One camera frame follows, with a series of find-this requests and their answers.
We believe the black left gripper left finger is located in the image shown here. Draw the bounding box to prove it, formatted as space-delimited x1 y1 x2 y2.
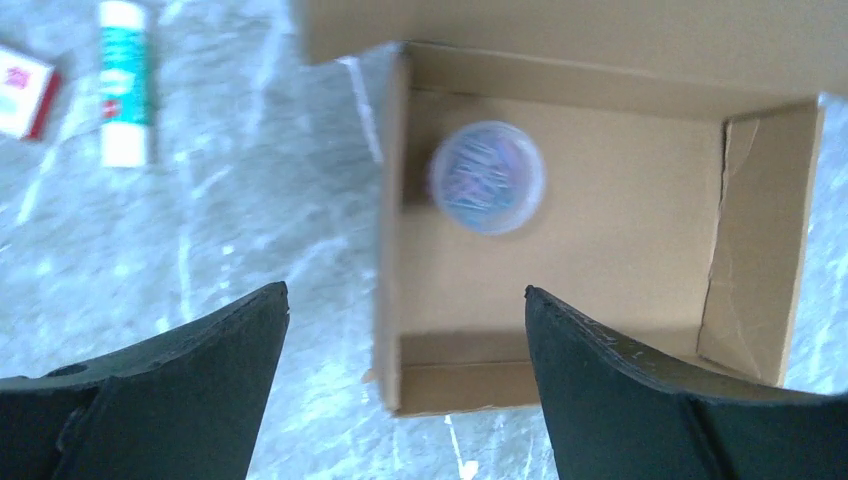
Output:
1 282 290 479

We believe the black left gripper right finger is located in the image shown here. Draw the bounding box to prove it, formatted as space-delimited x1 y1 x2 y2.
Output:
525 286 847 479

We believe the clear jar of clips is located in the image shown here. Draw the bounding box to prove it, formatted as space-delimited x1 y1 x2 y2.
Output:
427 120 546 235

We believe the brown cardboard box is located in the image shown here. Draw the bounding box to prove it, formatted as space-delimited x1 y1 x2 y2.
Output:
298 1 847 416

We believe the small white green bottle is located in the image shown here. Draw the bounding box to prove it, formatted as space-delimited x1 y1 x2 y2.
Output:
98 1 153 168

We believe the red white card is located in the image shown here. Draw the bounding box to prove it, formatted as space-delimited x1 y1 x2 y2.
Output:
1 45 61 140

